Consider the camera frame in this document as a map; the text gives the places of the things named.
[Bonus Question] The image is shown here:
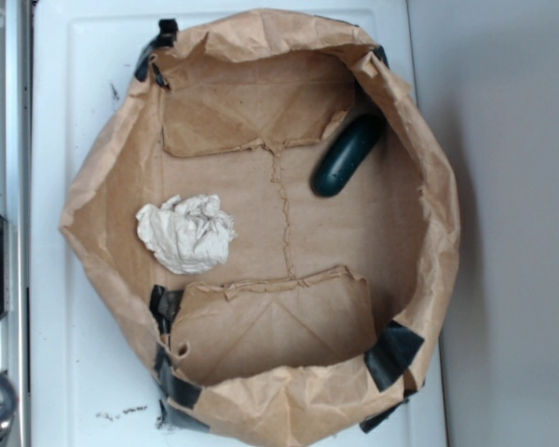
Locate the dark green oblong object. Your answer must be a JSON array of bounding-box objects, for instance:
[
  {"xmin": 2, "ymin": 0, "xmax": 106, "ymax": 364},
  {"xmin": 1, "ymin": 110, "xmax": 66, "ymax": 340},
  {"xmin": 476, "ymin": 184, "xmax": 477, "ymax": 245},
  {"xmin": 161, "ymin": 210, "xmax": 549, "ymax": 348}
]
[{"xmin": 311, "ymin": 114, "xmax": 387, "ymax": 197}]

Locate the crumpled white paper ball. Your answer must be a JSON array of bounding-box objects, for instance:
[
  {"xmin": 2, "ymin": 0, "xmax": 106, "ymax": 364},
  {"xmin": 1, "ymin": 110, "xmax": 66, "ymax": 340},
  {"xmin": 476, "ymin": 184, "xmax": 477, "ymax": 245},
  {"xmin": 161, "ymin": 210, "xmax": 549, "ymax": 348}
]
[{"xmin": 135, "ymin": 195, "xmax": 238, "ymax": 275}]

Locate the brown paper bag tray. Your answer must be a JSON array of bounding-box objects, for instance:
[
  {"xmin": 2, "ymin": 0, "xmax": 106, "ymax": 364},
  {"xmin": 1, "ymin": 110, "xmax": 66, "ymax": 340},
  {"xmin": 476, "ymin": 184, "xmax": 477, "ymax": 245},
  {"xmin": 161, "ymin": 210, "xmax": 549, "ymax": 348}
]
[{"xmin": 60, "ymin": 9, "xmax": 460, "ymax": 446}]

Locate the black tape piece bottom left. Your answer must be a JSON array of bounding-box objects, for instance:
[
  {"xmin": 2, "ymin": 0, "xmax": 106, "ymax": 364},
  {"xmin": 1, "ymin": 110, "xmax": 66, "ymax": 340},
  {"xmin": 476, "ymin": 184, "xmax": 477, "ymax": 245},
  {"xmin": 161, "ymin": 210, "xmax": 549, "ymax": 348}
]
[{"xmin": 149, "ymin": 285, "xmax": 211, "ymax": 433}]

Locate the black tape piece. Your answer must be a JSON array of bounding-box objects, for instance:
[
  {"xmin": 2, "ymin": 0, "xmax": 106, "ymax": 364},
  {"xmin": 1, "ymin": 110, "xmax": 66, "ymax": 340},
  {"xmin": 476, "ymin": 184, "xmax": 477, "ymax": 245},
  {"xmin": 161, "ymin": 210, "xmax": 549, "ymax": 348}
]
[
  {"xmin": 149, "ymin": 285, "xmax": 211, "ymax": 433},
  {"xmin": 134, "ymin": 19, "xmax": 179, "ymax": 90},
  {"xmin": 358, "ymin": 319, "xmax": 426, "ymax": 434},
  {"xmin": 372, "ymin": 46, "xmax": 389, "ymax": 69}
]

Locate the black tape piece bottom right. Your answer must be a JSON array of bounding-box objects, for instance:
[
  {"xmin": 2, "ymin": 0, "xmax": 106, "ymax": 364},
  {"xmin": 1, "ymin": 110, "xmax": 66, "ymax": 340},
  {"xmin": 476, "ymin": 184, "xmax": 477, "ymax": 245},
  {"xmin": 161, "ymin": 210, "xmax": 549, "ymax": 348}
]
[{"xmin": 358, "ymin": 319, "xmax": 426, "ymax": 434}]

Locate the black tape piece top right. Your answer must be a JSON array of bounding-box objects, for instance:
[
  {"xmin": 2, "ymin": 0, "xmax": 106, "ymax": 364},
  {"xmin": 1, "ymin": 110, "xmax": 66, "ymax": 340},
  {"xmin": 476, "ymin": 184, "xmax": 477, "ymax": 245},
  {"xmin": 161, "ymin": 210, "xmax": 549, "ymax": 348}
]
[{"xmin": 372, "ymin": 46, "xmax": 389, "ymax": 69}]

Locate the black tape piece top left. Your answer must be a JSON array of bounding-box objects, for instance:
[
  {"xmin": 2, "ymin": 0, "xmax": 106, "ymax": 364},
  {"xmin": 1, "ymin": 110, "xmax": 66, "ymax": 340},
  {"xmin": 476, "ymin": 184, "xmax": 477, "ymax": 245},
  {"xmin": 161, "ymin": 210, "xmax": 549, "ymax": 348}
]
[{"xmin": 134, "ymin": 19, "xmax": 179, "ymax": 90}]

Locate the white plastic tray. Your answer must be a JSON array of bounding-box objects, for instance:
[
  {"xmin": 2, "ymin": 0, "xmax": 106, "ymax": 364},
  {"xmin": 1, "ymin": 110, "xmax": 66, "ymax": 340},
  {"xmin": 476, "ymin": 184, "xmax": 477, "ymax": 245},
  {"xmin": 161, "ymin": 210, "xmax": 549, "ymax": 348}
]
[{"xmin": 30, "ymin": 1, "xmax": 459, "ymax": 446}]

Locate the aluminium frame rail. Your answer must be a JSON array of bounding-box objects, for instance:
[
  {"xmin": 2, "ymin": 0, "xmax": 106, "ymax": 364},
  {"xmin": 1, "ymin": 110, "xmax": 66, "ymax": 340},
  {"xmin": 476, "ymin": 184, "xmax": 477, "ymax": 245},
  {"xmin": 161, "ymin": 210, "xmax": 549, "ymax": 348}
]
[{"xmin": 0, "ymin": 1, "xmax": 33, "ymax": 446}]

